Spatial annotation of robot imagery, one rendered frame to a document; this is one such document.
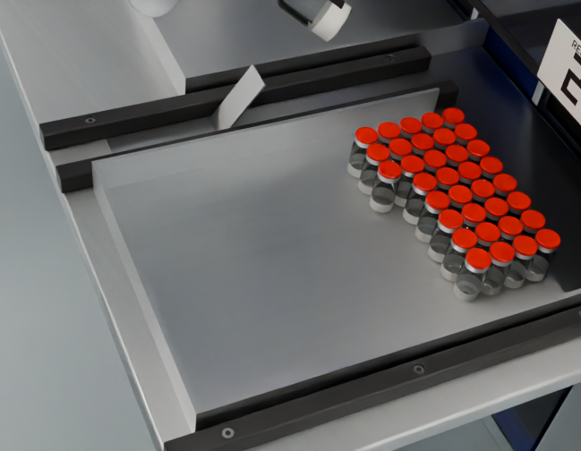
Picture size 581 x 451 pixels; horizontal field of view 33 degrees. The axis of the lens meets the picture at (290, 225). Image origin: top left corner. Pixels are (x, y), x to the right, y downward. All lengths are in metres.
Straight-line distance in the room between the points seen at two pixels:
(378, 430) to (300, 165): 0.28
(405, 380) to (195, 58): 0.42
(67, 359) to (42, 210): 0.37
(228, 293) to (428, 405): 0.18
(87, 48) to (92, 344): 0.92
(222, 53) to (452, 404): 0.44
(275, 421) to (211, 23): 0.49
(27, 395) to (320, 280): 1.05
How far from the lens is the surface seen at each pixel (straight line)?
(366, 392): 0.73
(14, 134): 2.22
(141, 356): 0.76
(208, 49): 1.01
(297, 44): 1.03
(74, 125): 0.90
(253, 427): 0.70
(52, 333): 1.86
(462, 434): 1.18
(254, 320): 0.78
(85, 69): 0.99
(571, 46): 0.84
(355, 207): 0.87
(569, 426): 0.99
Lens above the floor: 1.51
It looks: 48 degrees down
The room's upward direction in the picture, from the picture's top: 9 degrees clockwise
